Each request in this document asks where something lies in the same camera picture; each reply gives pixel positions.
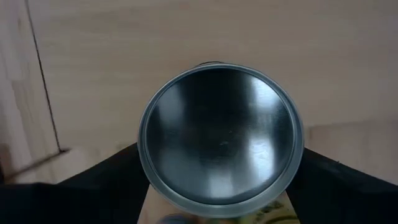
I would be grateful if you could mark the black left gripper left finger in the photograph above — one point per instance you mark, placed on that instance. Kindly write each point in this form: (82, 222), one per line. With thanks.
(93, 199)

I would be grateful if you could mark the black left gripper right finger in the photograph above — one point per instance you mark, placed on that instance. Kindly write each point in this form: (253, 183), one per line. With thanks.
(342, 199)

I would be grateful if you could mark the green label tin can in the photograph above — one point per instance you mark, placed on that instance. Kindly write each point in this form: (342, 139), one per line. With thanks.
(220, 133)

